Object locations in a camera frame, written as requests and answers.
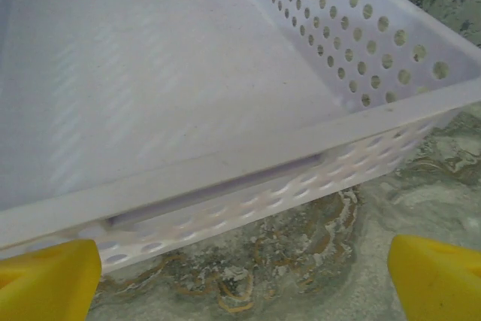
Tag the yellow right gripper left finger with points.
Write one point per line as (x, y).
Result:
(45, 283)

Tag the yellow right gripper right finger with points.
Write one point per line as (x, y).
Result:
(439, 283)

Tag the lavender perforated plastic basket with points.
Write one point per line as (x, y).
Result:
(150, 73)

